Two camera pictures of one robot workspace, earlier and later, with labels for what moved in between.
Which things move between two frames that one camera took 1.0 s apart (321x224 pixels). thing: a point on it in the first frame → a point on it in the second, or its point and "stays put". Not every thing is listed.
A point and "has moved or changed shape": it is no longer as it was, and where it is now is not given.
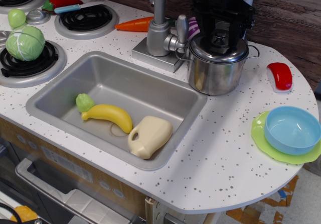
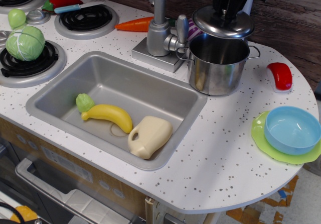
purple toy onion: x=193 y=28 stays put
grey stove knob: x=37 y=17 stays put
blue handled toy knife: x=76 y=7 stays put
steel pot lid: x=203 y=51 has moved or changed shape
